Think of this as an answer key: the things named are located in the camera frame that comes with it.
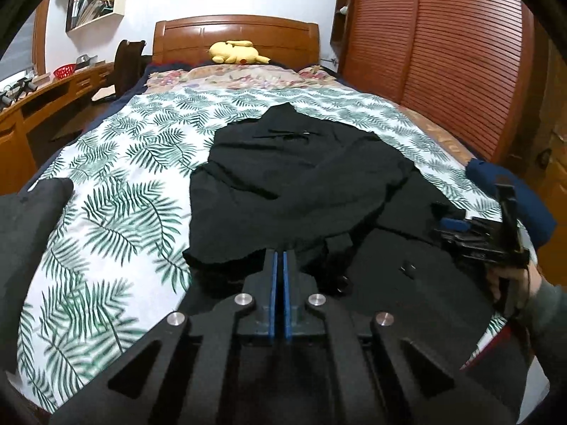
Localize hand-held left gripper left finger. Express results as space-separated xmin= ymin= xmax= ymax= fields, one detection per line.
xmin=49 ymin=250 xmax=277 ymax=425

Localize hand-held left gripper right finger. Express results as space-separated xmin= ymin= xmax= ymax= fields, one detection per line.
xmin=283 ymin=250 xmax=519 ymax=425

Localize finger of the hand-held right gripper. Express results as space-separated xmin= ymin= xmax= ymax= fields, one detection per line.
xmin=436 ymin=231 xmax=480 ymax=251
xmin=436 ymin=216 xmax=478 ymax=233

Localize black buttoned coat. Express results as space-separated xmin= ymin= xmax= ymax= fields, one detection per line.
xmin=181 ymin=102 xmax=530 ymax=425

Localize person's right forearm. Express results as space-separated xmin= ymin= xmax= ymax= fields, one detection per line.
xmin=519 ymin=281 xmax=567 ymax=368

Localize person's right hand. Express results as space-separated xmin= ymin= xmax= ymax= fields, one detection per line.
xmin=485 ymin=260 xmax=545 ymax=316

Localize folded navy garment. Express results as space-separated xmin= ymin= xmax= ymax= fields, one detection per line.
xmin=465 ymin=158 xmax=557 ymax=249

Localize brown patterned bed mat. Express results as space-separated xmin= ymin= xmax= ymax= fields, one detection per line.
xmin=398 ymin=105 xmax=476 ymax=165

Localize wooden door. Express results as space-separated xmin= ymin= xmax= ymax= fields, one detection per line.
xmin=529 ymin=44 xmax=567 ymax=240

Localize wooden slatted wardrobe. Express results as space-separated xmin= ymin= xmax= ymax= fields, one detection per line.
xmin=330 ymin=0 xmax=538 ymax=170

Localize leaf print bedsheet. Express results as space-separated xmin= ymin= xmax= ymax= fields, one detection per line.
xmin=18 ymin=86 xmax=538 ymax=413

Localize floral pillow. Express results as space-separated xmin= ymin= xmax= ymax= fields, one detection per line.
xmin=146 ymin=64 xmax=343 ymax=92

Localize folded dark grey garment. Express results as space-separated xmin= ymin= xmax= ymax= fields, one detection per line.
xmin=0 ymin=178 xmax=74 ymax=373

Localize navy bed sheet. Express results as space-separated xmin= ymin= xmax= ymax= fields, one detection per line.
xmin=49 ymin=63 xmax=153 ymax=142

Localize yellow plush toy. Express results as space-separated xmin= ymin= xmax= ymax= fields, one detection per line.
xmin=209 ymin=40 xmax=271 ymax=66

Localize wooden bed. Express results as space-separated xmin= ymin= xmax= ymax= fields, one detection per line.
xmin=0 ymin=15 xmax=532 ymax=425

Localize dark wooden chair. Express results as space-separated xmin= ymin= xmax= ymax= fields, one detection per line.
xmin=91 ymin=40 xmax=147 ymax=103

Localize wooden desk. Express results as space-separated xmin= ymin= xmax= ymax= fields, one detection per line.
xmin=0 ymin=59 xmax=118 ymax=196

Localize black tools on desk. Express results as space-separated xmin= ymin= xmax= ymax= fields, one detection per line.
xmin=0 ymin=77 xmax=37 ymax=110

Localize black binder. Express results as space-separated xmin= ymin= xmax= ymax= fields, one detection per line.
xmin=66 ymin=0 xmax=81 ymax=33

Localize grey window blind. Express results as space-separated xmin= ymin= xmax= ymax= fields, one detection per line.
xmin=0 ymin=20 xmax=37 ymax=83

